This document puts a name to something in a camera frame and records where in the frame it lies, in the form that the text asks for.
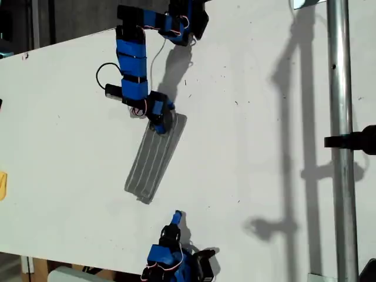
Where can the wooden table frame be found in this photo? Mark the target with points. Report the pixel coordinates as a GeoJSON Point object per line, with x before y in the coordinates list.
{"type": "Point", "coordinates": [39, 265]}

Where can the white box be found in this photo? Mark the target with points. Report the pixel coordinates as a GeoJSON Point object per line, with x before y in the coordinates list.
{"type": "Point", "coordinates": [76, 274]}

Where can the grey background pole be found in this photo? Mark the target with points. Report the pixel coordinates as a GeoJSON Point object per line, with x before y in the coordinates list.
{"type": "Point", "coordinates": [35, 23]}

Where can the steel post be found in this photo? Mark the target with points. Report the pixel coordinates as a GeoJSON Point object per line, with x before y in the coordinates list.
{"type": "Point", "coordinates": [337, 88]}

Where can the yellow object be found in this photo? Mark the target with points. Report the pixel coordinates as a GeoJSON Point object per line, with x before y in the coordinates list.
{"type": "Point", "coordinates": [2, 185]}

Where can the black camera box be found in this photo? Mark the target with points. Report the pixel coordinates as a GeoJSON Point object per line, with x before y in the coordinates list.
{"type": "Point", "coordinates": [205, 268]}
{"type": "Point", "coordinates": [113, 91]}

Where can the black post clamp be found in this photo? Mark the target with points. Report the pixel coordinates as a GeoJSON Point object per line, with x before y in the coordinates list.
{"type": "Point", "coordinates": [352, 141]}

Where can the grey striped towel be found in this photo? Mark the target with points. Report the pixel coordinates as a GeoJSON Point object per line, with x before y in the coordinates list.
{"type": "Point", "coordinates": [152, 164]}

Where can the black rounded object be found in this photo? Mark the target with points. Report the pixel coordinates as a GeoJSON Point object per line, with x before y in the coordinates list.
{"type": "Point", "coordinates": [368, 271]}

